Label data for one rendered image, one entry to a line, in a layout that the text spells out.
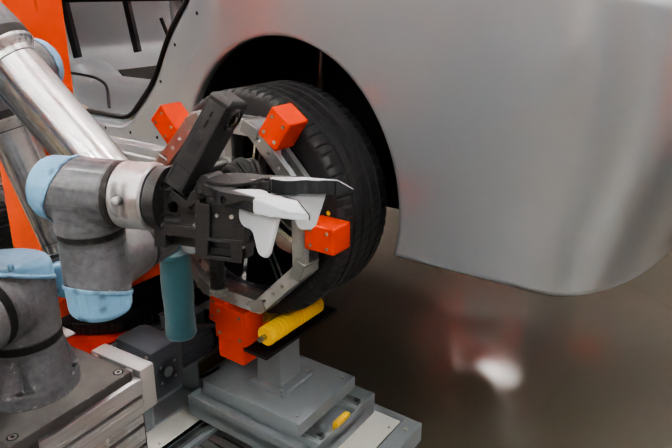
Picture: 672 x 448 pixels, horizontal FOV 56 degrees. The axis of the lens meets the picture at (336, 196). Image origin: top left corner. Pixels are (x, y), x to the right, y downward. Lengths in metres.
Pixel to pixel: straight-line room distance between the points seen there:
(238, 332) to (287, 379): 0.32
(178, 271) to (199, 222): 1.14
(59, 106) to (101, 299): 0.27
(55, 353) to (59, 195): 0.42
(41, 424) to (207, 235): 0.52
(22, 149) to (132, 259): 0.52
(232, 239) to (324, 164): 0.96
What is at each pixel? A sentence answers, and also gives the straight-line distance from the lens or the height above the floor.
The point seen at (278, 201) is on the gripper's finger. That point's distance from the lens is 0.58.
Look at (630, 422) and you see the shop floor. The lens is 2.56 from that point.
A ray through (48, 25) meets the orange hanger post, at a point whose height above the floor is 1.34.
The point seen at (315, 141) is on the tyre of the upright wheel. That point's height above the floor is 1.07.
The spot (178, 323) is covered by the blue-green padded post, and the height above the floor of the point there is 0.54.
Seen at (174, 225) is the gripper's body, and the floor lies 1.19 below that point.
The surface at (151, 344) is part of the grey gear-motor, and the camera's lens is 2.06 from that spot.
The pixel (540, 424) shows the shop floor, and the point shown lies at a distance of 2.44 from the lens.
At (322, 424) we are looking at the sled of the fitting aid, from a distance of 2.10.
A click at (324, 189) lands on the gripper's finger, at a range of 0.70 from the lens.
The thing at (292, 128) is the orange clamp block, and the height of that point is 1.11.
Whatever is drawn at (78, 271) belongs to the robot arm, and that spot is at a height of 1.13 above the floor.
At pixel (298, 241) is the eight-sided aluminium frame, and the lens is 1.62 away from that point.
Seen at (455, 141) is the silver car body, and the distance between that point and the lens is 1.56.
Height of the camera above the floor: 1.43
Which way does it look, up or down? 18 degrees down
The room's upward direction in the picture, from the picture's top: straight up
